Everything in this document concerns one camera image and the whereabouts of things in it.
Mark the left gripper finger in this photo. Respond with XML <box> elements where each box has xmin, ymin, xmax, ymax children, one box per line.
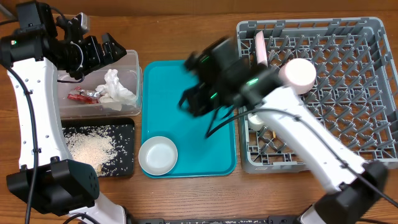
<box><xmin>102</xmin><ymin>33</ymin><xmax>127</xmax><ymax>63</ymax></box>
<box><xmin>103</xmin><ymin>42</ymin><xmax>113</xmax><ymax>64</ymax></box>

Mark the white napkin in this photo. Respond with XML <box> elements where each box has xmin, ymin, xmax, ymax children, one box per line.
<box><xmin>95</xmin><ymin>69</ymin><xmax>137</xmax><ymax>111</ymax></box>

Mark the red foil snack wrapper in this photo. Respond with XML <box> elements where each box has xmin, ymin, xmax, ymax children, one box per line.
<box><xmin>67</xmin><ymin>86</ymin><xmax>100</xmax><ymax>104</ymax></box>

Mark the white paper cup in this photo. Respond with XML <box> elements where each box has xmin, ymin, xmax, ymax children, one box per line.
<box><xmin>248</xmin><ymin>113</ymin><xmax>264</xmax><ymax>131</ymax></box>

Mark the large pink plate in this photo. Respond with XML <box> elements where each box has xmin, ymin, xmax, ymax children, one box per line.
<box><xmin>254</xmin><ymin>31</ymin><xmax>268</xmax><ymax>66</ymax></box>

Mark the grey metal bowl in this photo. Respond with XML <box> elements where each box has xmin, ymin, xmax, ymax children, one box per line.
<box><xmin>138</xmin><ymin>136</ymin><xmax>178</xmax><ymax>176</ymax></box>

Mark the small pink saucer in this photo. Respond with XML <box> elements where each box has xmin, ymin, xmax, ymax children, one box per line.
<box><xmin>279</xmin><ymin>58</ymin><xmax>317</xmax><ymax>95</ymax></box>

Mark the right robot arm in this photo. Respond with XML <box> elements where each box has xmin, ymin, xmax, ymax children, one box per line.
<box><xmin>178</xmin><ymin>37</ymin><xmax>388</xmax><ymax>223</ymax></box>

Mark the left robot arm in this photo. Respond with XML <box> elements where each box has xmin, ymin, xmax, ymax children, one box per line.
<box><xmin>1</xmin><ymin>1</ymin><xmax>134</xmax><ymax>223</ymax></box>

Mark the grey dishwasher rack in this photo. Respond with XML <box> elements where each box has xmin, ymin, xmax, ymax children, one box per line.
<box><xmin>236</xmin><ymin>17</ymin><xmax>397</xmax><ymax>169</ymax></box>

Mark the clear plastic storage bin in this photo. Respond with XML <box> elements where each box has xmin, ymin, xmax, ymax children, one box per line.
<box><xmin>57</xmin><ymin>50</ymin><xmax>142</xmax><ymax>119</ymax></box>

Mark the teal serving tray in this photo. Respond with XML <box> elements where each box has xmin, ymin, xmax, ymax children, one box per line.
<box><xmin>141</xmin><ymin>60</ymin><xmax>237</xmax><ymax>178</ymax></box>

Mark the black plastic tray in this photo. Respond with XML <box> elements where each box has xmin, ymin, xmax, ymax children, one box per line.
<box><xmin>60</xmin><ymin>117</ymin><xmax>136</xmax><ymax>177</ymax></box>

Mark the spilled rice and food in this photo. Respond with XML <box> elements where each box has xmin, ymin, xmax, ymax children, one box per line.
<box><xmin>63</xmin><ymin>124</ymin><xmax>134</xmax><ymax>175</ymax></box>

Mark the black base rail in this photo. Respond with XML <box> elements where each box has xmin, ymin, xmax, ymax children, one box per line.
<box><xmin>137</xmin><ymin>215</ymin><xmax>299</xmax><ymax>224</ymax></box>

